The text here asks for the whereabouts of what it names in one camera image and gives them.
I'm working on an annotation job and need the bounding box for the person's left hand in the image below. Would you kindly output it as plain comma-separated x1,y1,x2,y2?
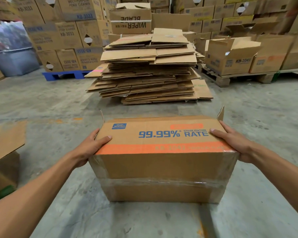
71,128,112,169

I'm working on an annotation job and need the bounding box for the person's right hand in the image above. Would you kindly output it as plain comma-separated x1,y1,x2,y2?
210,120,255,163

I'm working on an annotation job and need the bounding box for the orange-striped cardboard box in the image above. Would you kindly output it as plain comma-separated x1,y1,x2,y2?
89,106,239,203

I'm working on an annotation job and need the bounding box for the person's left forearm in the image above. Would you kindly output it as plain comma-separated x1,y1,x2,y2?
0,149,83,238

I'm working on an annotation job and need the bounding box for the person's right forearm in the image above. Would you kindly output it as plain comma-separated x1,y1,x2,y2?
248,142,298,223

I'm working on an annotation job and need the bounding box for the wooden pallet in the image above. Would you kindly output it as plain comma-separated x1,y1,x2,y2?
197,64,298,88

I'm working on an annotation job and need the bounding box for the open cardboard box with flaps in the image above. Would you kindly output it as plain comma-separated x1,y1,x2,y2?
205,37,261,76

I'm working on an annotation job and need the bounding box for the blue plastic pallet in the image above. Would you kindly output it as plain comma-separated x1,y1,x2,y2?
42,70,93,82

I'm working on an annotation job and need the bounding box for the stack of flattened cardboard boxes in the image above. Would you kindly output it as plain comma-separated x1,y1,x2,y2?
84,28,214,105

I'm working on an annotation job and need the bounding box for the orange-labelled closed cardboard box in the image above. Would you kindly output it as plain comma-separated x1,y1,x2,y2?
249,35,295,74

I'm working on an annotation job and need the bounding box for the large open plain cardboard box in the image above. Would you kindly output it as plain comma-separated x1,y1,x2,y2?
0,120,28,196

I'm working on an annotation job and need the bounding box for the cardboard box with diamond mark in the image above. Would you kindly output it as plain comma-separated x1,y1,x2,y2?
280,35,298,70

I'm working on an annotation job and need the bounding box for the green plastic pallet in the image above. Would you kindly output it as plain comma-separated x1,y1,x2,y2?
0,185,17,205

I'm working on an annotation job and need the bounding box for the stack of blue-printed cardboard boxes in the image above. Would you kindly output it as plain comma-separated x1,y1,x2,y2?
11,0,113,73

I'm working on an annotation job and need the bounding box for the grey plastic bin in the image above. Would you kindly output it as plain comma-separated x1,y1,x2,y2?
0,47,40,77

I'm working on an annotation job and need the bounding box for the upside-down open cardboard box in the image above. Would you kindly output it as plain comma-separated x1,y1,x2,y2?
109,3,152,35

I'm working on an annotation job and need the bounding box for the clear plastic bag of scraps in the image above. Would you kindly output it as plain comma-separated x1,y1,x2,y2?
0,21,33,51

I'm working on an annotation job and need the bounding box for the wall of stacked cardboard boxes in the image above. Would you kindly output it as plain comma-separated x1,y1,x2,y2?
119,0,298,40

